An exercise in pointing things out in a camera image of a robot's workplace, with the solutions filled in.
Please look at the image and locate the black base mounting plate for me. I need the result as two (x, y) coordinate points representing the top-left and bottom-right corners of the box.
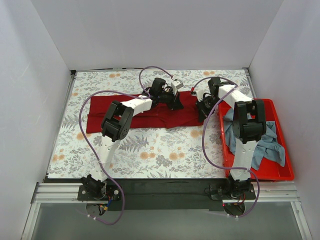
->
(77, 178), (258, 215)

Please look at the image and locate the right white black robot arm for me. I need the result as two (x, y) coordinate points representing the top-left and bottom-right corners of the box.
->
(191, 77), (267, 198)

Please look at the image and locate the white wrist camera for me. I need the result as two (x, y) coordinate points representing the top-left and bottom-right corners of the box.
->
(190, 87), (205, 102)
(170, 79), (184, 95)

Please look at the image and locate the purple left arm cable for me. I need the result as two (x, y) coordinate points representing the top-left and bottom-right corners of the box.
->
(78, 65), (176, 226)

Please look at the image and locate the red plastic bin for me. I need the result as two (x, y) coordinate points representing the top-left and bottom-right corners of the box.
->
(218, 98), (295, 181)

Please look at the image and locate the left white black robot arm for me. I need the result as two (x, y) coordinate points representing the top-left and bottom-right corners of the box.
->
(81, 77), (184, 200)

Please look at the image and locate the grey-blue t-shirt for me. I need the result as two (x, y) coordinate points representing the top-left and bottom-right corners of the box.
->
(223, 108), (286, 171)

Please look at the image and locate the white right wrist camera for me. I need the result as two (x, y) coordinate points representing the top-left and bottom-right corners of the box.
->
(190, 87), (205, 102)

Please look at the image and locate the red t-shirt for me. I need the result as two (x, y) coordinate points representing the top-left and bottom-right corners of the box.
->
(86, 91), (203, 134)

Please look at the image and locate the floral patterned table mat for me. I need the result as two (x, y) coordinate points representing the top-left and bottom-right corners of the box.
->
(47, 69), (252, 179)

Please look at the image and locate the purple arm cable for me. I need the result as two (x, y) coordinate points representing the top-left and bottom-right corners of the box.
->
(190, 76), (260, 219)
(78, 65), (176, 226)

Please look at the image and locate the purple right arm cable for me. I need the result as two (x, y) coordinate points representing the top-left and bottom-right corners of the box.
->
(190, 76), (260, 219)

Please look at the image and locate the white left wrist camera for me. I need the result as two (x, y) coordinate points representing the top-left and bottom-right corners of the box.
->
(170, 79), (184, 95)

